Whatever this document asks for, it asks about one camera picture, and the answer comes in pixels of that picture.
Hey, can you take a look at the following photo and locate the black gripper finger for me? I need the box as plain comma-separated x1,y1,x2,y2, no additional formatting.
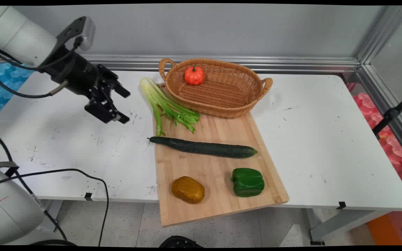
84,90,131,124
97,64,131,98

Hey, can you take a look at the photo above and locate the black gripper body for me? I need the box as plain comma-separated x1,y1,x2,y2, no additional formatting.
39,46,118,102

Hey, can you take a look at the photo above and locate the dark green cucumber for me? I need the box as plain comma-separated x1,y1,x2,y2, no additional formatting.
147,136,258,159

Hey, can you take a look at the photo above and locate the green celery stalk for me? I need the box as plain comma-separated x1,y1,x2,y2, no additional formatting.
139,77,201,137

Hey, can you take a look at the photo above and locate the blue foam mat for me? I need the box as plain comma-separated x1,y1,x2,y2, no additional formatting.
0,62,35,123

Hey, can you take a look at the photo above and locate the small orange pumpkin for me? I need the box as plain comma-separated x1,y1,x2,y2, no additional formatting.
184,64,205,86

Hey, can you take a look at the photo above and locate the woven wicker basket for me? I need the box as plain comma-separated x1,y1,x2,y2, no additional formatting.
158,58,274,118

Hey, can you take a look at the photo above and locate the brown potato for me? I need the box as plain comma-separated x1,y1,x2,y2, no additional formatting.
171,176,206,205

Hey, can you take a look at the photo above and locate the wooden cutting board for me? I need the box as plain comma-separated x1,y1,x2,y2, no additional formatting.
152,83,290,228

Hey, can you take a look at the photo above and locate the round black object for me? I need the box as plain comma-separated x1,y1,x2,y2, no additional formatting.
159,235,204,248

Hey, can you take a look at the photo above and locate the green bell pepper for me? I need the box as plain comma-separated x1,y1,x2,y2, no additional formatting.
231,167,266,198

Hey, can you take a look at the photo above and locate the grey table leg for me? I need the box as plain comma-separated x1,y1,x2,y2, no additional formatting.
306,208,394,245

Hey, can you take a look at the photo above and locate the black tripod stand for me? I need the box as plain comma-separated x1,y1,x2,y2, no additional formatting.
372,90,402,139

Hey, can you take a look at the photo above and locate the pink foam mat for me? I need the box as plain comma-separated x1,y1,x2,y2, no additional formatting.
347,82,402,196

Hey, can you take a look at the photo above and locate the orange floor mat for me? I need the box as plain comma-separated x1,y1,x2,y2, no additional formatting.
366,212,402,246

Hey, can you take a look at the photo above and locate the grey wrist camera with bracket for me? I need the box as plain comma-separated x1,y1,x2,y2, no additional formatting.
56,16,96,53

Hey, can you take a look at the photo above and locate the black cable with metal plug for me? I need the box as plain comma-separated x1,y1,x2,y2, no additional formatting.
0,66,70,99

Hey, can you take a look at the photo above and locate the long black cable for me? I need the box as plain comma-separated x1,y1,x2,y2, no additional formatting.
0,168,110,247

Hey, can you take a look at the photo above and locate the long aluminium frame rail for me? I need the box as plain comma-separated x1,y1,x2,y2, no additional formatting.
78,54,362,74

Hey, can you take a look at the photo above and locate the short aluminium frame rail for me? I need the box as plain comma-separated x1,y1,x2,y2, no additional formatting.
356,64,402,161

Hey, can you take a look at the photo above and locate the aluminium frame corner post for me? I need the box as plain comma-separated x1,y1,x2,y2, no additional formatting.
356,5,402,67

